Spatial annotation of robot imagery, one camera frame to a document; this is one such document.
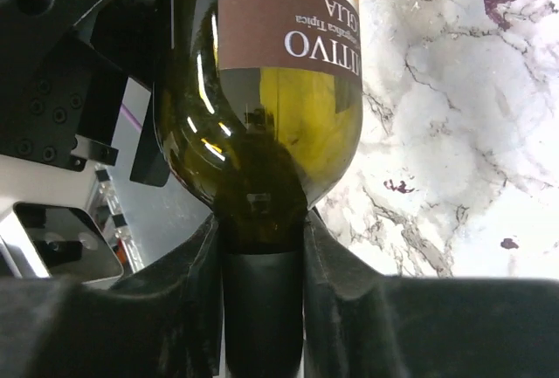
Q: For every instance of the green bottle silver neck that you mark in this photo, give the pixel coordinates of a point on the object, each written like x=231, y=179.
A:
x=258, y=112

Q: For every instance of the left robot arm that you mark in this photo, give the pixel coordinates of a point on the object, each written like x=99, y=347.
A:
x=65, y=65

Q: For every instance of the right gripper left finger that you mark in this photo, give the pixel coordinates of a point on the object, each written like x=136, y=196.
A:
x=163, y=321

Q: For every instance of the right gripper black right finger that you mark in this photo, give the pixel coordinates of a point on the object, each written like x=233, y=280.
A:
x=360, y=323

